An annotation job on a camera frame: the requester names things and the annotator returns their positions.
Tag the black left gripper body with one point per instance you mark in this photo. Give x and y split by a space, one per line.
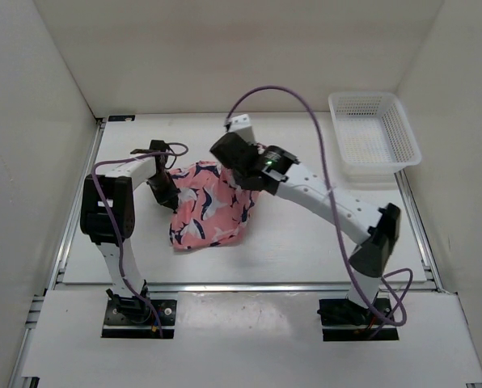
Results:
163 188

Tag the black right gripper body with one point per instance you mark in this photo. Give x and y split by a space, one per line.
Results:
238 179

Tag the pink shark print shorts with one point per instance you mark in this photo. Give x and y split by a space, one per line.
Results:
213 210

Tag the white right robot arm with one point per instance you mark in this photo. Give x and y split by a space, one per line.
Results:
374 230

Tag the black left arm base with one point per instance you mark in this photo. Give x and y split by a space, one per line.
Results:
130 318

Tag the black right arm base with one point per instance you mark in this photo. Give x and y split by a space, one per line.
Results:
342 321

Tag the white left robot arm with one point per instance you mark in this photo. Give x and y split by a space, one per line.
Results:
107 214

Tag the small black label plate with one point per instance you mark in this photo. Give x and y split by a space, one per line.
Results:
121 118

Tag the white plastic mesh basket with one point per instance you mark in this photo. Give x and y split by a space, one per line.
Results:
374 136

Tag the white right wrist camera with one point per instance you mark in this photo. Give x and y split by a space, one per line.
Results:
242 126

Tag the aluminium front rail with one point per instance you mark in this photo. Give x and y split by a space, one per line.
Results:
271 287

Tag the aluminium left side rail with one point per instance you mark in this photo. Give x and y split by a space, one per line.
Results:
58 265

